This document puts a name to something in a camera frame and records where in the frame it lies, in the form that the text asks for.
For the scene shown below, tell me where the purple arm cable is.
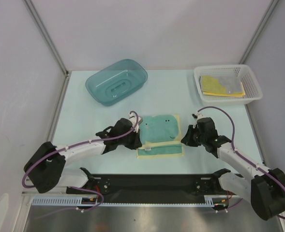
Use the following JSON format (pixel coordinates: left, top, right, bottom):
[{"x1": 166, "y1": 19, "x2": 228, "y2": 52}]
[
  {"x1": 21, "y1": 110, "x2": 139, "y2": 218},
  {"x1": 196, "y1": 106, "x2": 285, "y2": 220}
]

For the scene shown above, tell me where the aluminium frame post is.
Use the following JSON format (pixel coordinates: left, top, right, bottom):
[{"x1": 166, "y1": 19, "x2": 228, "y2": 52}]
[
  {"x1": 238, "y1": 0, "x2": 281, "y2": 64},
  {"x1": 21, "y1": 0, "x2": 69, "y2": 75}
]

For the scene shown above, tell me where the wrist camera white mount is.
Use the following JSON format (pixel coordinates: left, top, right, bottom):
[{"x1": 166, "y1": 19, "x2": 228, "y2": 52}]
[
  {"x1": 192, "y1": 112, "x2": 205, "y2": 123},
  {"x1": 129, "y1": 112, "x2": 143, "y2": 133}
]

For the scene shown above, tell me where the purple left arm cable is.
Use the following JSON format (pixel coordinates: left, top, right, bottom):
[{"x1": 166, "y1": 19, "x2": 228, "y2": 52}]
[{"x1": 21, "y1": 110, "x2": 139, "y2": 218}]

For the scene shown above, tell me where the right aluminium frame post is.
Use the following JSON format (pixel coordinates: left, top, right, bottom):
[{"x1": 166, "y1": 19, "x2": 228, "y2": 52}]
[{"x1": 238, "y1": 0, "x2": 281, "y2": 64}]

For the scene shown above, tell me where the white perforated plastic basket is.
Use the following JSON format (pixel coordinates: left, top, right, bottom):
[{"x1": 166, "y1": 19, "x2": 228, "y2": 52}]
[{"x1": 194, "y1": 64, "x2": 263, "y2": 106}]

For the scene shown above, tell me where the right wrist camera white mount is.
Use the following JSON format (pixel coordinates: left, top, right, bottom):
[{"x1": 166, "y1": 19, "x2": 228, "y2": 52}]
[{"x1": 192, "y1": 112, "x2": 205, "y2": 123}]

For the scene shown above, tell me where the grey towel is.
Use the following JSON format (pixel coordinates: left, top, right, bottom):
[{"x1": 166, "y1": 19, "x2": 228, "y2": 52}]
[{"x1": 200, "y1": 75, "x2": 242, "y2": 95}]

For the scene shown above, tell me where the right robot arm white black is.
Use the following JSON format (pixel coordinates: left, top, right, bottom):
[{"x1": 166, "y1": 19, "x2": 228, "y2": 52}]
[{"x1": 181, "y1": 114, "x2": 285, "y2": 220}]

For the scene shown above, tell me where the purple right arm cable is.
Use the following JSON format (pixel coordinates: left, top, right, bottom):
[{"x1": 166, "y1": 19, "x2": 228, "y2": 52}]
[{"x1": 196, "y1": 106, "x2": 285, "y2": 220}]

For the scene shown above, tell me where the teal and yellow towel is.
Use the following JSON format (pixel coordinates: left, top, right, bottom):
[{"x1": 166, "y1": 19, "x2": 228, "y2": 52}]
[{"x1": 137, "y1": 115, "x2": 184, "y2": 159}]

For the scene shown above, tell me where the left aluminium frame post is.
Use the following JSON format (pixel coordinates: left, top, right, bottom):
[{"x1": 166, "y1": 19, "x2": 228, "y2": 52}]
[{"x1": 21, "y1": 0, "x2": 69, "y2": 75}]

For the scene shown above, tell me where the teal transparent plastic bin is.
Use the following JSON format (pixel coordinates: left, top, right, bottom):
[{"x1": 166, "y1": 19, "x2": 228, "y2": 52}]
[{"x1": 85, "y1": 59, "x2": 148, "y2": 106}]

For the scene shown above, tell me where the yellow chick face towel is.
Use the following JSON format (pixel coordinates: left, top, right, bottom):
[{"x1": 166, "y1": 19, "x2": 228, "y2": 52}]
[{"x1": 202, "y1": 81, "x2": 246, "y2": 98}]

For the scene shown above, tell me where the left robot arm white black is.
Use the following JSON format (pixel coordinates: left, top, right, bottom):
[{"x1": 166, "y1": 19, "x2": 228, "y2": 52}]
[{"x1": 22, "y1": 113, "x2": 142, "y2": 194}]

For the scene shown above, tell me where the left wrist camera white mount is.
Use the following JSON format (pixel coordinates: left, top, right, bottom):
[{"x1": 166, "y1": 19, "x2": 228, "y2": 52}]
[{"x1": 129, "y1": 112, "x2": 143, "y2": 133}]

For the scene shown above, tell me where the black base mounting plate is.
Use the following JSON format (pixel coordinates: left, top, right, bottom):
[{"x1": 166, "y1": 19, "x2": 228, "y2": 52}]
[{"x1": 66, "y1": 173, "x2": 230, "y2": 204}]

